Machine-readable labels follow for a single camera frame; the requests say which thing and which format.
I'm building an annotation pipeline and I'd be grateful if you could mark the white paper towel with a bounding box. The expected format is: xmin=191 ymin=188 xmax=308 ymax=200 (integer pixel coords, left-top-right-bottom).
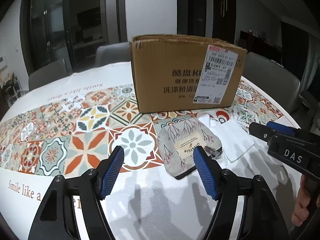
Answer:
xmin=199 ymin=114 xmax=254 ymax=163

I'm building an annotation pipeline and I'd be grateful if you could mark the grey floral fabric pouch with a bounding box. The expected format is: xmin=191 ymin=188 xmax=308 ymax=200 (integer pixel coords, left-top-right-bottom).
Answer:
xmin=157 ymin=118 xmax=223 ymax=180

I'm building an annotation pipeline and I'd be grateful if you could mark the person's right hand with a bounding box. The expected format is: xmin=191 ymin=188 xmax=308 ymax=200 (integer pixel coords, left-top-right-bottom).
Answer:
xmin=291 ymin=175 xmax=311 ymax=226

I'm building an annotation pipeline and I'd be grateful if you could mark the grey chair right side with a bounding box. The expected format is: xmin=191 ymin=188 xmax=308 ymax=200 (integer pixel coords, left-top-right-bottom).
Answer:
xmin=242 ymin=52 xmax=300 ymax=113

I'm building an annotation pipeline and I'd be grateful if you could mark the grey chair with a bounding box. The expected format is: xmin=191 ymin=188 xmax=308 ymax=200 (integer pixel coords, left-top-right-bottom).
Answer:
xmin=95 ymin=42 xmax=131 ymax=67
xmin=28 ymin=59 xmax=68 ymax=91
xmin=242 ymin=52 xmax=300 ymax=113

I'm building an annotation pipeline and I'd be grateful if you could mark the dark tall sideboard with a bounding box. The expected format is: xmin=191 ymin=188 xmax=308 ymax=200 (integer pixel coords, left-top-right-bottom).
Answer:
xmin=238 ymin=31 xmax=282 ymax=64

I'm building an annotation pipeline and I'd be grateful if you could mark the brown cardboard box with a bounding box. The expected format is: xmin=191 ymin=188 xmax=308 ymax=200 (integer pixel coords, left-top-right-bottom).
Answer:
xmin=130 ymin=35 xmax=247 ymax=113

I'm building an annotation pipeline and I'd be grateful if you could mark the white shoe rack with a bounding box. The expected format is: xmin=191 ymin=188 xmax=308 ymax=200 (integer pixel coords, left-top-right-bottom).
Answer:
xmin=1 ymin=72 xmax=29 ymax=107

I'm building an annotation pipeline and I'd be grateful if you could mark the grey chair far left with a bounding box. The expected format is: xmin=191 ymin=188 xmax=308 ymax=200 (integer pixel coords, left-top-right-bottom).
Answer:
xmin=28 ymin=59 xmax=68 ymax=91

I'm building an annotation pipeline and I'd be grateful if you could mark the grey chair far middle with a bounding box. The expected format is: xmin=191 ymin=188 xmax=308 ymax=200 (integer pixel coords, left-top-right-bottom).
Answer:
xmin=95 ymin=42 xmax=131 ymax=67

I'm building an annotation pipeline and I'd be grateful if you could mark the dark sliding glass door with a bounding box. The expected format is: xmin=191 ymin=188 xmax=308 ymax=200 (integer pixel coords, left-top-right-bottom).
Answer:
xmin=20 ymin=0 xmax=127 ymax=74

